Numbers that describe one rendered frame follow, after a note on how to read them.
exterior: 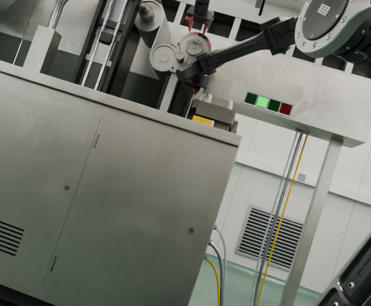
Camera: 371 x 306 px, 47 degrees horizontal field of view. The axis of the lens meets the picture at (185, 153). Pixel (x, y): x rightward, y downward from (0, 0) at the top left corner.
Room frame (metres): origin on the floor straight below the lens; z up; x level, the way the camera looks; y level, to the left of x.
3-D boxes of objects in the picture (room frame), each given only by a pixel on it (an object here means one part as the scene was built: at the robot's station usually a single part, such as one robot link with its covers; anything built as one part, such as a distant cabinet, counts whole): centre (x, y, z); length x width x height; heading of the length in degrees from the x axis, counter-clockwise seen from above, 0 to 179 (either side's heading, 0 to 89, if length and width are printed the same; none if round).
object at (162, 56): (1.99, 0.21, 1.18); 0.26 x 0.12 x 0.12; 173
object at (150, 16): (1.86, 0.36, 1.34); 0.06 x 0.06 x 0.06; 83
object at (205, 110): (1.99, -0.09, 1.00); 0.40 x 0.16 x 0.06; 173
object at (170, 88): (1.81, 0.15, 1.05); 0.06 x 0.05 x 0.31; 173
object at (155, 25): (2.01, 0.34, 1.34); 0.25 x 0.14 x 0.14; 173
